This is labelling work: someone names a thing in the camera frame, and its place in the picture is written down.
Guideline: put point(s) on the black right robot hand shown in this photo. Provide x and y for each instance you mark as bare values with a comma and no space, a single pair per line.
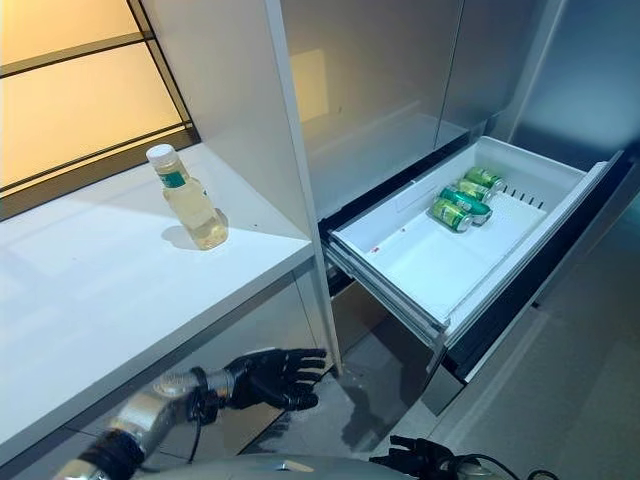
415,462

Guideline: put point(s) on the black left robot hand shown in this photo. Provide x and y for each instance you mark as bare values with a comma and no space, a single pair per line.
272,375

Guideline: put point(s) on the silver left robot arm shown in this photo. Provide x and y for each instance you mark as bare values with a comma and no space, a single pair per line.
150,420

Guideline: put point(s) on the white fridge drawer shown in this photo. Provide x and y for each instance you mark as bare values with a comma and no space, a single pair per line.
450,240

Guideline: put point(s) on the stainless steel fridge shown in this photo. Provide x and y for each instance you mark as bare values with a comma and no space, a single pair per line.
450,150

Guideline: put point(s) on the grey robot torso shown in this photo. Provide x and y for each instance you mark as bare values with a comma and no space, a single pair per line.
280,469

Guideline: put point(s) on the clear bottle of yellow drink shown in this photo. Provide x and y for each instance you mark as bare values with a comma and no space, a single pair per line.
192,200

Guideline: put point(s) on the white side panel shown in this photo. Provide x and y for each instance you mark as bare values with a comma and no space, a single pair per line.
260,150

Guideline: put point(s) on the green drink can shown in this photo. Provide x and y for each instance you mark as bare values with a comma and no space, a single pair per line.
452,214
465,200
482,181

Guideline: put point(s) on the frosted window with black frame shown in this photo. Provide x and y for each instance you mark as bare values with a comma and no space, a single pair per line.
75,95

